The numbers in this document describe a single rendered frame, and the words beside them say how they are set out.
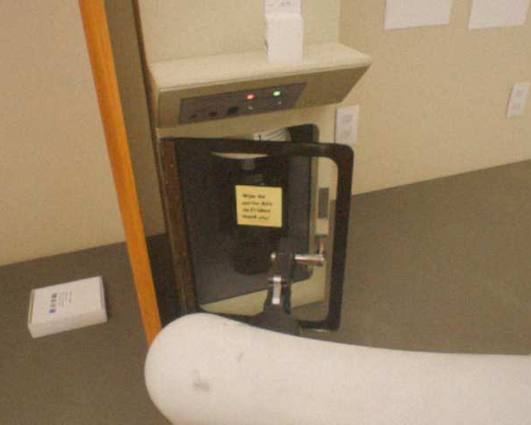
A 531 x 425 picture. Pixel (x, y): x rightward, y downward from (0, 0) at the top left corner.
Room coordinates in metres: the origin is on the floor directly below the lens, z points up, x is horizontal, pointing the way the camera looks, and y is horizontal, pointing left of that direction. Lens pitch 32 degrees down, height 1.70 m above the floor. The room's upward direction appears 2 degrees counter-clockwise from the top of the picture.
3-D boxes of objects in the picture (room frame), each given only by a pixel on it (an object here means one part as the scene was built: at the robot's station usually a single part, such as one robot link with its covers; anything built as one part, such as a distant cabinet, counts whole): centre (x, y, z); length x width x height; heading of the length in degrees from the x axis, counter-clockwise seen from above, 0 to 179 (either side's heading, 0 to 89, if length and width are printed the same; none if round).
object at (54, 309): (0.81, 0.43, 0.96); 0.16 x 0.12 x 0.04; 107
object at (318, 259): (0.66, -0.07, 1.20); 0.10 x 0.05 x 0.03; 80
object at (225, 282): (0.71, 0.00, 1.19); 0.30 x 0.01 x 0.40; 80
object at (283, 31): (0.74, -0.05, 1.54); 0.05 x 0.05 x 0.06; 4
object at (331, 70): (0.73, -0.01, 1.46); 0.32 x 0.11 x 0.10; 108
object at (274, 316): (0.50, -0.02, 1.20); 0.09 x 0.07 x 0.08; 171
